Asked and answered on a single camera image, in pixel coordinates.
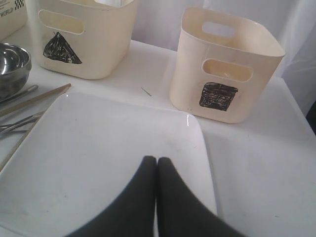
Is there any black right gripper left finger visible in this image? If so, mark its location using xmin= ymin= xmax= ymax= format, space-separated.
xmin=68 ymin=156 xmax=157 ymax=237

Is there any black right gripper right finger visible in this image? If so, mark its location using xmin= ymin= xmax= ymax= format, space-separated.
xmin=156 ymin=157 xmax=244 ymax=237

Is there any wooden chopstick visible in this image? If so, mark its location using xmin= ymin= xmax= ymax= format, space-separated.
xmin=0 ymin=83 xmax=72 ymax=117
xmin=0 ymin=112 xmax=44 ymax=171

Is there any stainless steel bowl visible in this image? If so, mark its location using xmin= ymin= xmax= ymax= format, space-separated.
xmin=0 ymin=42 xmax=32 ymax=99

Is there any white square plate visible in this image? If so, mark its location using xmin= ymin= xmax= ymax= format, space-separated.
xmin=0 ymin=92 xmax=217 ymax=237

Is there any steel fork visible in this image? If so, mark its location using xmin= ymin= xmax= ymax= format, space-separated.
xmin=0 ymin=119 xmax=37 ymax=135

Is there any cream bin with square mark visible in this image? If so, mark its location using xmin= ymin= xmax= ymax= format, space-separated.
xmin=169 ymin=7 xmax=285 ymax=123

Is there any cream bin with triangle mark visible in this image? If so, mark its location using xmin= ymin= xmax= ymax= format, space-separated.
xmin=27 ymin=0 xmax=138 ymax=80

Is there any cream bin with circle mark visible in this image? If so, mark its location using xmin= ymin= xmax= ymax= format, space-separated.
xmin=0 ymin=0 xmax=28 ymax=40

